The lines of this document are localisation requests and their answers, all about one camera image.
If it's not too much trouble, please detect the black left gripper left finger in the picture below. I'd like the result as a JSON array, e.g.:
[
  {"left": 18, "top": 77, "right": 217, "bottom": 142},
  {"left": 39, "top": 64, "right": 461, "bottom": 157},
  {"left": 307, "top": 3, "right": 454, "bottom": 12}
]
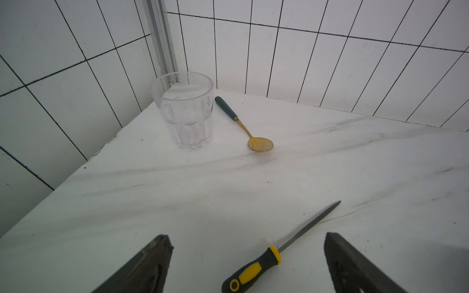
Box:
[{"left": 94, "top": 234, "right": 173, "bottom": 293}]

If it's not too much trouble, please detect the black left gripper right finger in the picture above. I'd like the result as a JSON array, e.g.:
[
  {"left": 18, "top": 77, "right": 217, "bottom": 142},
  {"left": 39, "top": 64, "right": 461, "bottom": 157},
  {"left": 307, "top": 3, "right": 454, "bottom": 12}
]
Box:
[{"left": 324, "top": 232, "right": 406, "bottom": 293}]

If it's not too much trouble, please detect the file tool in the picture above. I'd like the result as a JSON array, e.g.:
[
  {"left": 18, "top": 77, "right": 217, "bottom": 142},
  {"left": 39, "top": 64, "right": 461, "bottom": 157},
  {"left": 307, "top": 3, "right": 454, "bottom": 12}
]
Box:
[{"left": 221, "top": 200, "right": 341, "bottom": 293}]

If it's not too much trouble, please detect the clear drinking glass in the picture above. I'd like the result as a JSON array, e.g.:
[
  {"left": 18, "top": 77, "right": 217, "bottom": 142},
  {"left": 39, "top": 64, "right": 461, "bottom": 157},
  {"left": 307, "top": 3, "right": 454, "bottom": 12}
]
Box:
[{"left": 151, "top": 72, "right": 214, "bottom": 150}]

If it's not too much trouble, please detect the gold spoon green handle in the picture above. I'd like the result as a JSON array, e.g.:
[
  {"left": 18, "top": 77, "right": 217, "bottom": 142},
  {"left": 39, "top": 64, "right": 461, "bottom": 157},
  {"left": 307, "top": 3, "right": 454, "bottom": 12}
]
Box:
[{"left": 214, "top": 96, "right": 274, "bottom": 152}]

